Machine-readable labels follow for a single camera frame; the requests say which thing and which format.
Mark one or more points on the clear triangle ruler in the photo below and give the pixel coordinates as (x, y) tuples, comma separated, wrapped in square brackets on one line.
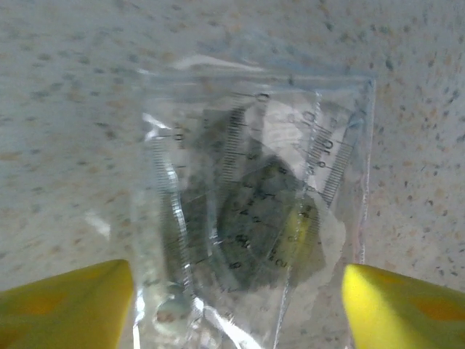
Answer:
[(334, 160)]

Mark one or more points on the clear plastic ruler bag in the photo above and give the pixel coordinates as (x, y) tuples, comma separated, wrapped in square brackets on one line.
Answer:
[(203, 109)]

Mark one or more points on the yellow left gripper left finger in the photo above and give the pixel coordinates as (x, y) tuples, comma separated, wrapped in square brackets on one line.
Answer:
[(65, 309)]

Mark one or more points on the clear protractor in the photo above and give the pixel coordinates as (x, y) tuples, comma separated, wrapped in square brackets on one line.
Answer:
[(261, 225)]

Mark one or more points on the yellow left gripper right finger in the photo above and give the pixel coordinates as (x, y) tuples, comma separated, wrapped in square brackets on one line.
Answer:
[(403, 312)]

